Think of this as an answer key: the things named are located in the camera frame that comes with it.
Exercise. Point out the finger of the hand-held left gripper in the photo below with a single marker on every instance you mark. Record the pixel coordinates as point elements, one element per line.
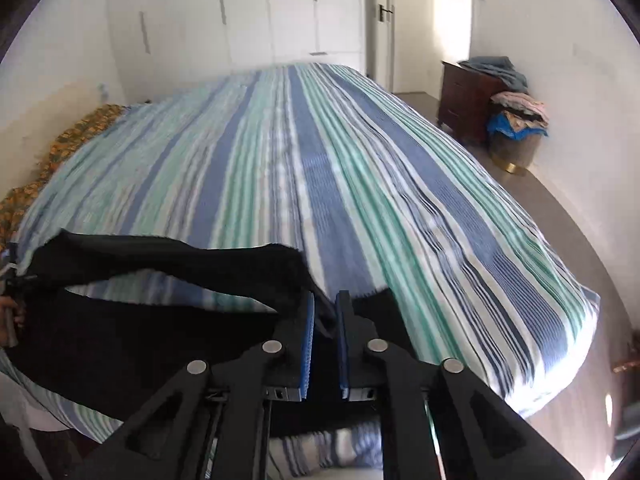
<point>11,320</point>

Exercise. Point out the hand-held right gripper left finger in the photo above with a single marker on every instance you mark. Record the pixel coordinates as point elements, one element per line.
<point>307,345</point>

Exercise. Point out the white wardrobe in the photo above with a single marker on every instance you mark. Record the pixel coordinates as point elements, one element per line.
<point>250,10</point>

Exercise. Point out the dark wooden dresser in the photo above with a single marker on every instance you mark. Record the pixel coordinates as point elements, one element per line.
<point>465,100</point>

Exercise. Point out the white door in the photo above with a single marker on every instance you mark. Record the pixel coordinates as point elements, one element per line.
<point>385,50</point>

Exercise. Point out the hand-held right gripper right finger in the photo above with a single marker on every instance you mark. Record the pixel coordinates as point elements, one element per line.
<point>344,345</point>

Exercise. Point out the grey laundry basket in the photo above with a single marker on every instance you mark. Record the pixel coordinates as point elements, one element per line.
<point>515,152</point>

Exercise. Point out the striped bedspread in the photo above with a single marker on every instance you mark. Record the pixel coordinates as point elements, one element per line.
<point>300,160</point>

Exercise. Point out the grey-blue cloth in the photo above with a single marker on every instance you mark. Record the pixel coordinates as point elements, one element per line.
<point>495,70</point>

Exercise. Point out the orange floral blanket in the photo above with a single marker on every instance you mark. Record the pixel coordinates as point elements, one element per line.
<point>75,135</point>

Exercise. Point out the black pants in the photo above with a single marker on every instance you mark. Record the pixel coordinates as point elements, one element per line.
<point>125,330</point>

